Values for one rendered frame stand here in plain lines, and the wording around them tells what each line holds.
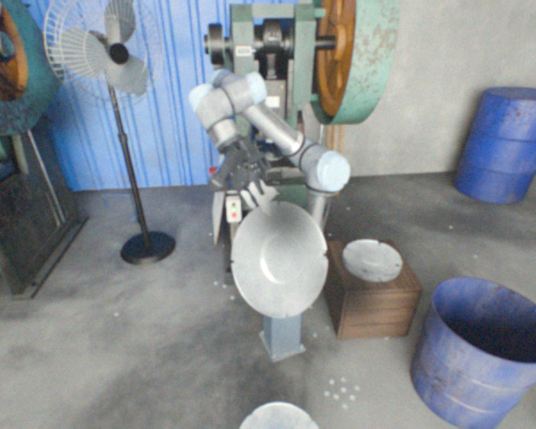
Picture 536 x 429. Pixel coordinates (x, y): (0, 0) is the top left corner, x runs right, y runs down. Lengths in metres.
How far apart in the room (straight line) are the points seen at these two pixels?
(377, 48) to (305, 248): 1.00
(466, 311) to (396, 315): 0.31
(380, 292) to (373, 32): 1.14
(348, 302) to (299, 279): 0.85
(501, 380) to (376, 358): 0.57
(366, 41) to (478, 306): 1.26
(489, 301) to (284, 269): 1.17
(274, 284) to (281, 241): 0.11
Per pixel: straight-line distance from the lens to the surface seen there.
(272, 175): 1.90
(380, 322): 1.88
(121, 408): 1.79
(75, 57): 1.95
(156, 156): 3.29
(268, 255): 0.82
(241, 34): 1.76
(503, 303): 1.81
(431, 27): 3.52
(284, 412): 1.32
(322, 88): 2.16
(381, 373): 1.85
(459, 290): 1.77
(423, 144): 3.81
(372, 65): 1.62
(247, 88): 0.89
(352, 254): 1.82
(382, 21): 1.63
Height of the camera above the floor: 1.48
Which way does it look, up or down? 32 degrees down
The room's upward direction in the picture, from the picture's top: straight up
